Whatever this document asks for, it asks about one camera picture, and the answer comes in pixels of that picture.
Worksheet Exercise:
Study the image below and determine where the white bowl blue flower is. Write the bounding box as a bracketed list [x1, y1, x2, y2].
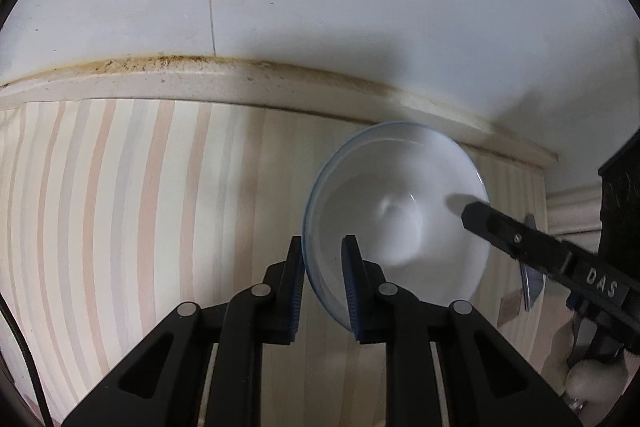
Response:
[302, 121, 489, 329]

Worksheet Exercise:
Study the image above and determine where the white gloved right hand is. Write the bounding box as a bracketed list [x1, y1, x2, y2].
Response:
[565, 360, 628, 405]

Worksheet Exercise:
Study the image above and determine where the blue smartphone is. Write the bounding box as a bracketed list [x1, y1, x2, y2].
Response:
[518, 213, 547, 312]

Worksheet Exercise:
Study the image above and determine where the brown card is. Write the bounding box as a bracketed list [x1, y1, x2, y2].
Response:
[498, 291, 523, 325]

